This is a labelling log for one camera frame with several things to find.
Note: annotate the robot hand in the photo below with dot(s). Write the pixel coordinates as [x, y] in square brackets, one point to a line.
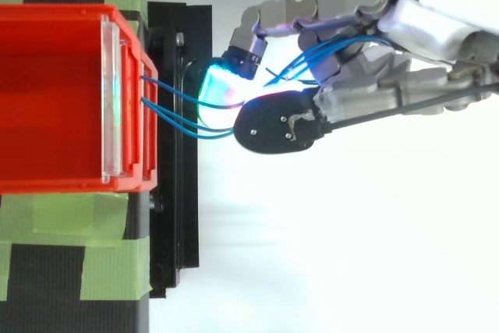
[351, 9]

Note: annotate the red bin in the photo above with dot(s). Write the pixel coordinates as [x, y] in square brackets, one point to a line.
[58, 99]

